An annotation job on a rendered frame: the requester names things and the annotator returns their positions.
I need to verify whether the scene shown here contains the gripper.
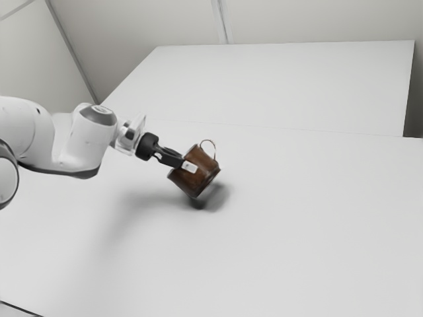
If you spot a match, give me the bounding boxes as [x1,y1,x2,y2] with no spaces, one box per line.
[135,131,198,174]

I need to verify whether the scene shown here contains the brown mug with wire handle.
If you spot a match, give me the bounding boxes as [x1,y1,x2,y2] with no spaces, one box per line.
[166,139,221,199]

